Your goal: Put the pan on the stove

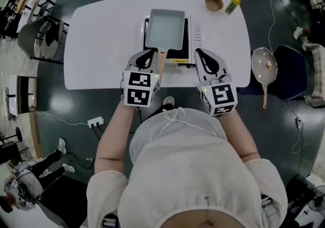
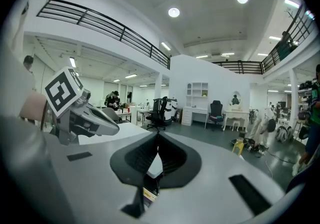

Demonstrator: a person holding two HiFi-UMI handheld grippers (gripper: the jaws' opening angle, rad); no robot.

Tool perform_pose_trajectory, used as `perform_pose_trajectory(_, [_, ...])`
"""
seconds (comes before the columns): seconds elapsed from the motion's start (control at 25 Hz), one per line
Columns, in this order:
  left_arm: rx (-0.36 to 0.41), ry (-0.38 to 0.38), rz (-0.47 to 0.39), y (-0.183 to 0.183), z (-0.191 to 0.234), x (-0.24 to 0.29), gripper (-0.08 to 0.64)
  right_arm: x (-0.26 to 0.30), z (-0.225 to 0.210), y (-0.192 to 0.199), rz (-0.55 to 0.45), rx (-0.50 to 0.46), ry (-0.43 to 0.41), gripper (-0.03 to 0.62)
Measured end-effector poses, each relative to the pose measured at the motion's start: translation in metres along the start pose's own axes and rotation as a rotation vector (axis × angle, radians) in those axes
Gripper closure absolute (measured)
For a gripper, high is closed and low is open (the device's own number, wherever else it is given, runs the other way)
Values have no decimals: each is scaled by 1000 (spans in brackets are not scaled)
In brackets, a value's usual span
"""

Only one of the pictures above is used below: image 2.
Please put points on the black office chair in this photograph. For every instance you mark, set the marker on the black office chair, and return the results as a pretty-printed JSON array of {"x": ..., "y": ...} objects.
[{"x": 158, "y": 113}]

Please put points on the black gaming chair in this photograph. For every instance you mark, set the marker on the black gaming chair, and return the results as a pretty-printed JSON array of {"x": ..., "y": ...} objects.
[{"x": 216, "y": 114}]

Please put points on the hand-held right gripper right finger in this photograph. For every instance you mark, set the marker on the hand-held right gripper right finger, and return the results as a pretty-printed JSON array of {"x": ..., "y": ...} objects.
[{"x": 212, "y": 193}]

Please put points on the white and black robot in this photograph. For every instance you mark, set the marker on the white and black robot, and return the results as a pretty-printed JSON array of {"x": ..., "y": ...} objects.
[{"x": 173, "y": 109}]

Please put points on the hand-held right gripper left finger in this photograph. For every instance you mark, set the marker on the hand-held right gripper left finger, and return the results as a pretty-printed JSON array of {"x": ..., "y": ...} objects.
[{"x": 95, "y": 180}]

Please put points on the yellow stool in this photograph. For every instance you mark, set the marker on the yellow stool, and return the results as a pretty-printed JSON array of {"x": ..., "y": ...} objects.
[{"x": 238, "y": 147}]

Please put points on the ceiling tube light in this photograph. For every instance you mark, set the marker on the ceiling tube light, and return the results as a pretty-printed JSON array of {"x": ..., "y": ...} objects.
[
  {"x": 291, "y": 3},
  {"x": 72, "y": 62},
  {"x": 130, "y": 76},
  {"x": 165, "y": 46}
]

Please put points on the person's left forearm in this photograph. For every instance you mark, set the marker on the person's left forearm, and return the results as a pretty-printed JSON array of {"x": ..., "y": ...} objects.
[{"x": 33, "y": 107}]

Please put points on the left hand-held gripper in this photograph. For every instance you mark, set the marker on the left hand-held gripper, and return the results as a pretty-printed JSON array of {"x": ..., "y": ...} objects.
[{"x": 61, "y": 90}]

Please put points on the box with yellow purple label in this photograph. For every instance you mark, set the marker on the box with yellow purple label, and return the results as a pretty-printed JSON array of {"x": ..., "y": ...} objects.
[{"x": 150, "y": 193}]

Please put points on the white desk with shelf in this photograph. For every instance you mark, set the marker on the white desk with shelf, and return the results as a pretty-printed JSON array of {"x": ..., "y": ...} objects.
[{"x": 196, "y": 113}]

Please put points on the white stool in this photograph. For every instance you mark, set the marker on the white stool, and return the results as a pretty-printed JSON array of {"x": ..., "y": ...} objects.
[{"x": 236, "y": 123}]

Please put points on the white vanity table with mirror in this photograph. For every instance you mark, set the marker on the white vanity table with mirror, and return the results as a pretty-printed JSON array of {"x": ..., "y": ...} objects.
[{"x": 236, "y": 114}]

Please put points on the black metal balcony railing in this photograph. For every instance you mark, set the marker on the black metal balcony railing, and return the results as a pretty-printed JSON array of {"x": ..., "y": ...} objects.
[
  {"x": 280, "y": 53},
  {"x": 105, "y": 27}
]

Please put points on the grey office chair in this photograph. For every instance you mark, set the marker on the grey office chair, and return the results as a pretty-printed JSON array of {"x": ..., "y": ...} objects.
[{"x": 112, "y": 114}]

